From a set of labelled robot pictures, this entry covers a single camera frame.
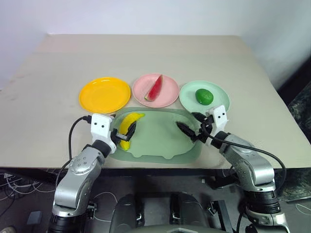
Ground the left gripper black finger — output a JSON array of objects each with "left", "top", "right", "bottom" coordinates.
[{"left": 126, "top": 120, "right": 138, "bottom": 142}]

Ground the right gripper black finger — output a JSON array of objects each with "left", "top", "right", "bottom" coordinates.
[
  {"left": 175, "top": 121, "right": 196, "bottom": 143},
  {"left": 191, "top": 112, "right": 207, "bottom": 124}
]

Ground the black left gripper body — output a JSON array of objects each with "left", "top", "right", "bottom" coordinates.
[{"left": 110, "top": 128, "right": 130, "bottom": 147}]

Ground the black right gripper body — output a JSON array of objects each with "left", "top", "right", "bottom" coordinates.
[{"left": 193, "top": 116, "right": 215, "bottom": 144}]

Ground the yellow banana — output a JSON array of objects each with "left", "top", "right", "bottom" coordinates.
[{"left": 117, "top": 112, "right": 146, "bottom": 152}]

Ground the pale green plate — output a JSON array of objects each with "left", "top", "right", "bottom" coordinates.
[{"left": 179, "top": 80, "right": 231, "bottom": 115}]

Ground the pink plate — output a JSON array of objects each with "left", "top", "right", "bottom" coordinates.
[{"left": 132, "top": 74, "right": 180, "bottom": 108}]

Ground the yellow plate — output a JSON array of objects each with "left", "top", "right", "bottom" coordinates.
[{"left": 79, "top": 77, "right": 132, "bottom": 115}]

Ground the green lime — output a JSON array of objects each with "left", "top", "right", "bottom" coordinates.
[{"left": 195, "top": 88, "right": 214, "bottom": 105}]

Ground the light green tray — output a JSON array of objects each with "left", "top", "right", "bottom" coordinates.
[{"left": 106, "top": 107, "right": 204, "bottom": 164}]

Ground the red watermelon slice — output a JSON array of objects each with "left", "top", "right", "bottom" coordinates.
[{"left": 144, "top": 74, "right": 163, "bottom": 102}]

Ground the dark grey rounded shape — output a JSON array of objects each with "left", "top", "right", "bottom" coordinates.
[
  {"left": 108, "top": 194, "right": 146, "bottom": 233},
  {"left": 169, "top": 192, "right": 207, "bottom": 233}
]

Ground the black metal bar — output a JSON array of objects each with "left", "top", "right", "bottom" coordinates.
[{"left": 208, "top": 200, "right": 234, "bottom": 233}]

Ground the dark patterned floor covering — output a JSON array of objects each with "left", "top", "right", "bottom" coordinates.
[{"left": 278, "top": 82, "right": 311, "bottom": 202}]

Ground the small grey floor box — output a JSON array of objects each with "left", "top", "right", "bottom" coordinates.
[{"left": 27, "top": 211, "right": 43, "bottom": 225}]

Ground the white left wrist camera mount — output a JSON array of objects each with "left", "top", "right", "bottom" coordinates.
[{"left": 90, "top": 113, "right": 118, "bottom": 155}]

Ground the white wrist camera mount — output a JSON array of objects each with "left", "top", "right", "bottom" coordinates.
[
  {"left": 203, "top": 105, "right": 230, "bottom": 147},
  {"left": 90, "top": 113, "right": 118, "bottom": 155}
]

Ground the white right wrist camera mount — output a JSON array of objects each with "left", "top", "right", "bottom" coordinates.
[{"left": 203, "top": 105, "right": 230, "bottom": 147}]

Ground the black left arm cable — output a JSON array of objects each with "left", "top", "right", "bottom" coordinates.
[{"left": 55, "top": 116, "right": 92, "bottom": 192}]

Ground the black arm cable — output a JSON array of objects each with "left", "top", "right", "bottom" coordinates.
[
  {"left": 55, "top": 116, "right": 92, "bottom": 192},
  {"left": 200, "top": 123, "right": 288, "bottom": 196}
]

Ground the black under-table bracket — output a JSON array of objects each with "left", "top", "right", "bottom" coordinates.
[{"left": 201, "top": 168, "right": 245, "bottom": 190}]

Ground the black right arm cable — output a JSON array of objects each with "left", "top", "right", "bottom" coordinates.
[{"left": 200, "top": 123, "right": 288, "bottom": 196}]

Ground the thin white floor cable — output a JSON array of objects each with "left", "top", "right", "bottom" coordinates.
[{"left": 94, "top": 191, "right": 120, "bottom": 221}]

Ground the white floor cable tangle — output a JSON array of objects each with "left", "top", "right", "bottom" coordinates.
[{"left": 0, "top": 169, "right": 60, "bottom": 201}]

